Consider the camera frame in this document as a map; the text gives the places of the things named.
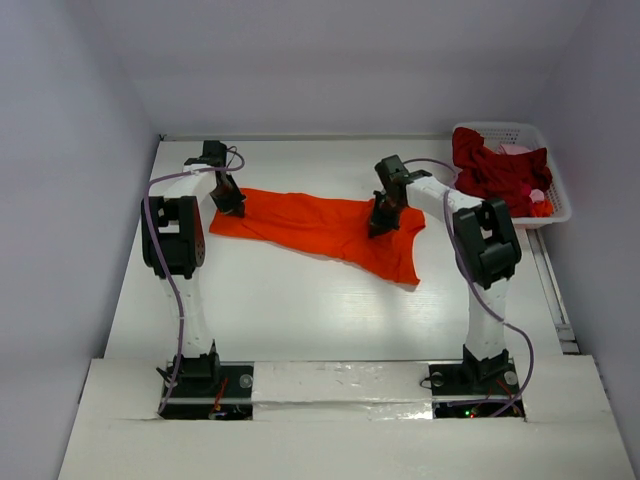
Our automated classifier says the white plastic basket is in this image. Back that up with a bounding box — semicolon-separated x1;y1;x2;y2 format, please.
452;121;571;229

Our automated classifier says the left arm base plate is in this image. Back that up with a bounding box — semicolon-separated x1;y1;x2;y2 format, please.
160;363;254;421

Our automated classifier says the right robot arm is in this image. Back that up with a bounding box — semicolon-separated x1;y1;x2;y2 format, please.
369;155;522;398

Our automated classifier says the orange t shirt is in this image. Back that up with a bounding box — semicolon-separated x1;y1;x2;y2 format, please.
209;189;426;287

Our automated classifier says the dark red t shirt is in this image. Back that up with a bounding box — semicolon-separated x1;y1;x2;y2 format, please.
452;126;554;219

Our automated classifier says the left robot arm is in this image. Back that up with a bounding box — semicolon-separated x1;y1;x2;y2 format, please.
141;140;246;398

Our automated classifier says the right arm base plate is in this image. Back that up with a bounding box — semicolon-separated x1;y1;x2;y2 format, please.
419;363;520;419

